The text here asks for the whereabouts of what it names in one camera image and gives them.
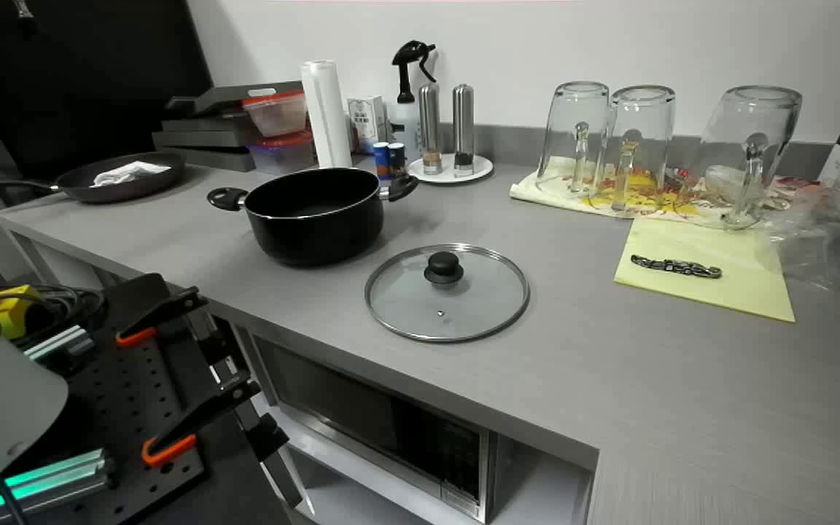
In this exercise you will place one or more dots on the glass lid with black knob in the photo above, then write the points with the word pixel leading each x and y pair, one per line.
pixel 481 303

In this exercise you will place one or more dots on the black cooking pot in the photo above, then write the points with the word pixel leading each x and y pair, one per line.
pixel 312 235

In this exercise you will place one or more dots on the clear container with red lid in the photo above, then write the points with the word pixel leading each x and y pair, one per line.
pixel 274 111

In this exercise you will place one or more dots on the steel grinder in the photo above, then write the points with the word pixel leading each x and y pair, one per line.
pixel 461 119
pixel 430 119

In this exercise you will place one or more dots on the steel built-in microwave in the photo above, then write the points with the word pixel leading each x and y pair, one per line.
pixel 379 427

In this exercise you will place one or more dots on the white paper towel roll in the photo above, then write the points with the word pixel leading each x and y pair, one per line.
pixel 325 111

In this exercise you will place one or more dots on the clear glass mug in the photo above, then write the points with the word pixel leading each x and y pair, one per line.
pixel 641 136
pixel 749 147
pixel 574 131

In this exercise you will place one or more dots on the black stacked trays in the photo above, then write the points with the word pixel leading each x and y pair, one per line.
pixel 201 131

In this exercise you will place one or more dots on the black clamp with orange tip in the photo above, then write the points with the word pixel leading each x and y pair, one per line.
pixel 160 313
pixel 201 413

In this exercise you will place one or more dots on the black frying pan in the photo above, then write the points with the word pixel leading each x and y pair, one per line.
pixel 153 185

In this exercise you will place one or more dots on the black perforated mounting board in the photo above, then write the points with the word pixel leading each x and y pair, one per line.
pixel 122 398

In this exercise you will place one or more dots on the short aluminium extrusion piece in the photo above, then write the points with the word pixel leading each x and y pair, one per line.
pixel 57 341

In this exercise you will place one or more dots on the clear plastic bag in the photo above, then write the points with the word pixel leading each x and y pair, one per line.
pixel 816 243

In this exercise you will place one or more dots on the yellow tool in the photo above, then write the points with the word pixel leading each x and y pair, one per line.
pixel 11 311

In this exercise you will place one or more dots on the long aluminium extrusion bar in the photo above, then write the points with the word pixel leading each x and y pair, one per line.
pixel 45 475

